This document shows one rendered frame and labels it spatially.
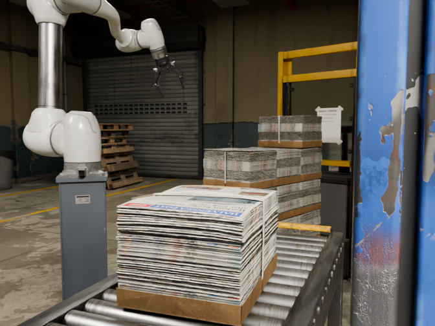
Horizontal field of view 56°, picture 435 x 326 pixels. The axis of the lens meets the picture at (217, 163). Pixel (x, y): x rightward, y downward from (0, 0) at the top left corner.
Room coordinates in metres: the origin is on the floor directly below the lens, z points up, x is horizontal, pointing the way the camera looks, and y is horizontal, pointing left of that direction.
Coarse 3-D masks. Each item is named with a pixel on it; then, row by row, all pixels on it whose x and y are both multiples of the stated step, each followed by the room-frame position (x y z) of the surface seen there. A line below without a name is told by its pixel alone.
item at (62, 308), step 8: (104, 280) 1.06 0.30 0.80; (112, 280) 1.06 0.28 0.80; (88, 288) 1.00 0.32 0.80; (96, 288) 1.00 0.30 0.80; (104, 288) 1.00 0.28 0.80; (112, 288) 1.02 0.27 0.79; (72, 296) 0.95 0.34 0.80; (80, 296) 0.95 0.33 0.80; (88, 296) 0.95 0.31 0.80; (96, 296) 0.96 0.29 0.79; (64, 304) 0.91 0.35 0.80; (72, 304) 0.91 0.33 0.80; (80, 304) 0.91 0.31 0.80; (48, 312) 0.87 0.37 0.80; (56, 312) 0.87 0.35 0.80; (64, 312) 0.87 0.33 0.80; (32, 320) 0.83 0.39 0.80; (40, 320) 0.83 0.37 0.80; (48, 320) 0.83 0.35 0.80; (56, 320) 0.84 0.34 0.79
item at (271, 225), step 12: (228, 192) 1.08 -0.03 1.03; (240, 192) 1.08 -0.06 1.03; (252, 192) 1.08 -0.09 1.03; (264, 192) 1.08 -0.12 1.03; (276, 192) 1.11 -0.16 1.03; (276, 204) 1.13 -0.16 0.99; (276, 216) 1.12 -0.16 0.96; (276, 228) 1.13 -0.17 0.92; (264, 252) 1.00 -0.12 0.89; (264, 264) 1.00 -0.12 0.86
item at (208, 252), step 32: (128, 224) 0.87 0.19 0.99; (160, 224) 0.84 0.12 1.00; (192, 224) 0.82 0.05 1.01; (224, 224) 0.80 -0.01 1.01; (256, 224) 0.90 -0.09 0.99; (128, 256) 0.88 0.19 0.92; (160, 256) 0.85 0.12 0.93; (192, 256) 0.83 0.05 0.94; (224, 256) 0.80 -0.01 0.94; (256, 256) 0.93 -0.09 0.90; (128, 288) 0.87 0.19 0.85; (160, 288) 0.85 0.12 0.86; (192, 288) 0.83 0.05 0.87; (224, 288) 0.81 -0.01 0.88
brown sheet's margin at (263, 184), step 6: (204, 180) 2.62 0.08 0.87; (210, 180) 2.58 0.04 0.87; (216, 180) 2.55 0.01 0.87; (222, 180) 2.52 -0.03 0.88; (270, 180) 2.53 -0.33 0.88; (276, 180) 2.59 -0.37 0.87; (228, 186) 2.49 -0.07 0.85; (234, 186) 2.45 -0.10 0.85; (240, 186) 2.42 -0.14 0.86; (246, 186) 2.40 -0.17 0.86; (252, 186) 2.40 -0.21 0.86; (258, 186) 2.44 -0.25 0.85; (264, 186) 2.49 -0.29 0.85; (270, 186) 2.54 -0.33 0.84
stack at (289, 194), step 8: (288, 184) 2.70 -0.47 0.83; (296, 184) 2.79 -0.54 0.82; (280, 192) 2.64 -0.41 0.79; (288, 192) 2.70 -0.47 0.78; (296, 192) 2.79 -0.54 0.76; (280, 200) 2.63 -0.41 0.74; (288, 200) 2.71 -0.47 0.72; (296, 200) 2.78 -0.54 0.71; (280, 208) 2.63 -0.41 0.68; (288, 208) 2.70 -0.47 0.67; (296, 208) 2.78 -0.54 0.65; (296, 216) 2.79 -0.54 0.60; (288, 232) 2.71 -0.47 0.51; (296, 232) 2.78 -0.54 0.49
